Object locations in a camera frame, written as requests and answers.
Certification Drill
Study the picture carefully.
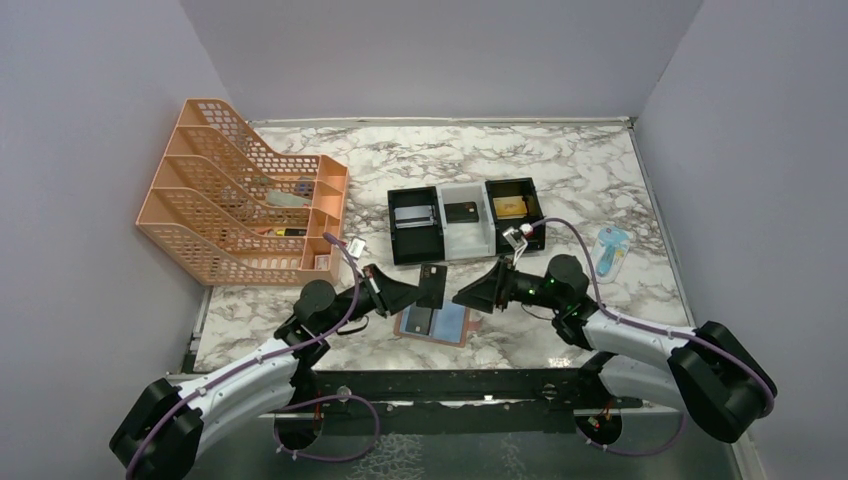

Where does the small box in rack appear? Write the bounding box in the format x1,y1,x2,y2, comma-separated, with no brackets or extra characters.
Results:
314,254,331,270

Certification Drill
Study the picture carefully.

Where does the gold card in tray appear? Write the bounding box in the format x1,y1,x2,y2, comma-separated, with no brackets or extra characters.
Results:
493,196,528,220

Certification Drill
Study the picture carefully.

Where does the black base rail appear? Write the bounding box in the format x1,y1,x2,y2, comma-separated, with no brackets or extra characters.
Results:
265,368,642,440

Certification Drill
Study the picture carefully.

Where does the brown leather card holder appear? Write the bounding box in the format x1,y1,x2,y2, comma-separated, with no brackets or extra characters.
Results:
393,301,471,348

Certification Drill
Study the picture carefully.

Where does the orange plastic file rack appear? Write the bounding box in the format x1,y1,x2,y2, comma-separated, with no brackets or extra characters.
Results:
136,98,349,287

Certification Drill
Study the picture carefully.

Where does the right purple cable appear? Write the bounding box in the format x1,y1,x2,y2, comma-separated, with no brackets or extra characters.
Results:
523,217,776,419

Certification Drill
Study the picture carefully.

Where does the blue packaged item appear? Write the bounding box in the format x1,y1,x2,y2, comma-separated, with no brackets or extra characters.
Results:
591,226,632,284

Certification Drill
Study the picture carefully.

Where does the black card in holder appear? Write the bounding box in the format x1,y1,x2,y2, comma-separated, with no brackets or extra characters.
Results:
403,305,434,336

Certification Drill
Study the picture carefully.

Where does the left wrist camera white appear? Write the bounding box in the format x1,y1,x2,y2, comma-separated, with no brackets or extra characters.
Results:
345,236,367,260

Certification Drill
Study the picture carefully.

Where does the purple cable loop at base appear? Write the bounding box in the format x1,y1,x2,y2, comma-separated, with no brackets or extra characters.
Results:
272,388,384,463

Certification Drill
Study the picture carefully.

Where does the black card in tray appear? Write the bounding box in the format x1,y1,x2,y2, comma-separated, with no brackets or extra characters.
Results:
444,201,480,224

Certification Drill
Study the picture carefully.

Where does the silver card in tray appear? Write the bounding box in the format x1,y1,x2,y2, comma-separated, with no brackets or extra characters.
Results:
393,205,435,229

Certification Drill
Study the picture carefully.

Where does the yellow marker in rack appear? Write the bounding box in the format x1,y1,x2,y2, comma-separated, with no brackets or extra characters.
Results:
255,227,308,238

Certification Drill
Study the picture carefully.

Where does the white middle sorting tray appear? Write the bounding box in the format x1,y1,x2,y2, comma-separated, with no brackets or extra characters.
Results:
436,182,496,260

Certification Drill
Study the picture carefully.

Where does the black right sorting tray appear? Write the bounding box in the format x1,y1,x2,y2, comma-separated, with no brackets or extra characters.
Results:
485,177,544,255

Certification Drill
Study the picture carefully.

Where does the black sorting tray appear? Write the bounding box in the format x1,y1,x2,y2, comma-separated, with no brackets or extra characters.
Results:
387,186,445,265
485,177,544,255

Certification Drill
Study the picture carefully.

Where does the black left sorting tray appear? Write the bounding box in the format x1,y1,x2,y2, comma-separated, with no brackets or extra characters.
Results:
387,186,445,265

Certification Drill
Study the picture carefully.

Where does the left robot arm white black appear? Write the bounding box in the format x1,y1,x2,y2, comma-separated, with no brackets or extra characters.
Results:
109,264,422,479

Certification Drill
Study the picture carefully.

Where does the black magnetic stripe card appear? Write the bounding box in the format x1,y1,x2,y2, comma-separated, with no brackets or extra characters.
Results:
416,264,448,310

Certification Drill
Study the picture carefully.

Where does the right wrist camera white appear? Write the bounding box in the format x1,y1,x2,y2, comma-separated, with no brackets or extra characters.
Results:
502,223,534,260

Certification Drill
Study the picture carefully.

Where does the grey item in rack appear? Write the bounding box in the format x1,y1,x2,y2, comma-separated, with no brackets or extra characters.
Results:
265,190,303,208

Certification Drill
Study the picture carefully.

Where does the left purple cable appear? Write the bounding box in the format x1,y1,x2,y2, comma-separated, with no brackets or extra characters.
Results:
125,233,367,478

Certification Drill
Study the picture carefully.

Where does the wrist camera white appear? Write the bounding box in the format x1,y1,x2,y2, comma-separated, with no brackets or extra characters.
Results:
345,236,367,260
502,223,534,260

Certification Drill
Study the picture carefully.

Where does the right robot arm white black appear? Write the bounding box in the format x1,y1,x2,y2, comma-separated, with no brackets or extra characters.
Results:
452,254,777,443

